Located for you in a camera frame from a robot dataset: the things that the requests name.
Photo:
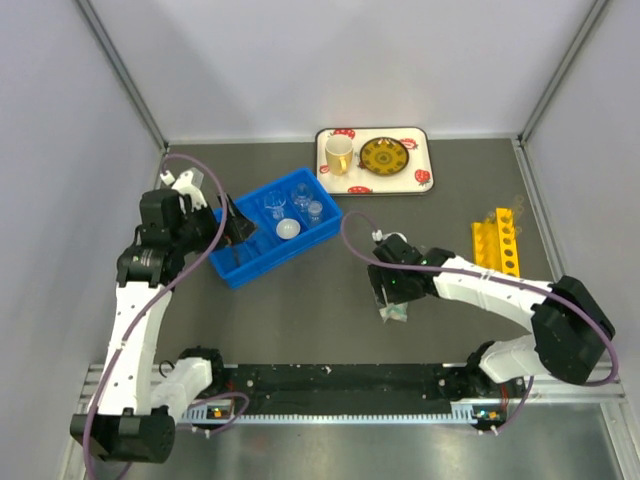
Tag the yellow test tube rack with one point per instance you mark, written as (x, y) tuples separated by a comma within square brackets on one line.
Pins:
[(494, 244)]

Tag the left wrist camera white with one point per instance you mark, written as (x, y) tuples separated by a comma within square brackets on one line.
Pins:
[(188, 183)]

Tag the white round dish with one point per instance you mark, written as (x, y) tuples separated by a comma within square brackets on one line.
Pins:
[(288, 228)]

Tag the round glass flask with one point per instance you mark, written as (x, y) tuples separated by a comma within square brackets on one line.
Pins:
[(302, 196)]

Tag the plastic bag with gloves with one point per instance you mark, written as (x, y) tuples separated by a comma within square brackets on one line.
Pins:
[(394, 312)]

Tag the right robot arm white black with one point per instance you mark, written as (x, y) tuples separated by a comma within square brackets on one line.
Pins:
[(566, 330)]

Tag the yellow ceramic mug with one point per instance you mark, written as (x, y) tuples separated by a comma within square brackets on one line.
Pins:
[(339, 151)]

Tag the strawberry pattern white tray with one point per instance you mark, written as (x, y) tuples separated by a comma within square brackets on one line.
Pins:
[(416, 178)]

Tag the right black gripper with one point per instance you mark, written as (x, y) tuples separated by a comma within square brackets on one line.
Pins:
[(379, 276)]

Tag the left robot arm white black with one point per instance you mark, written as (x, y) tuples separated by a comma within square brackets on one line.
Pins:
[(129, 419)]

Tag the yellow black patterned plate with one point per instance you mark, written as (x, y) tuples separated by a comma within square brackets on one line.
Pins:
[(384, 156)]

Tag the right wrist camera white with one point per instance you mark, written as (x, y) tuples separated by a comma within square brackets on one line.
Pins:
[(378, 236)]

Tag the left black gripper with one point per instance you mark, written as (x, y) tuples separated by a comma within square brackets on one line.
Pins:
[(237, 226)]

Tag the clear glass beaker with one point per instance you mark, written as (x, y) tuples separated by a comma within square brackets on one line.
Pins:
[(274, 203)]

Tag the small glass beaker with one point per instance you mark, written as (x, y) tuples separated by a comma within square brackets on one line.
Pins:
[(315, 212)]

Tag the blue plastic compartment bin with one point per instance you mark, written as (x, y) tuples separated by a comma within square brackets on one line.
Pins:
[(265, 250)]

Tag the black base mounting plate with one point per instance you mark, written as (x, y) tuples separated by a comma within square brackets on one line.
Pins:
[(358, 389)]

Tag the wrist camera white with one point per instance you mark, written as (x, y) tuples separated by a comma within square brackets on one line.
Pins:
[(188, 183), (378, 236)]

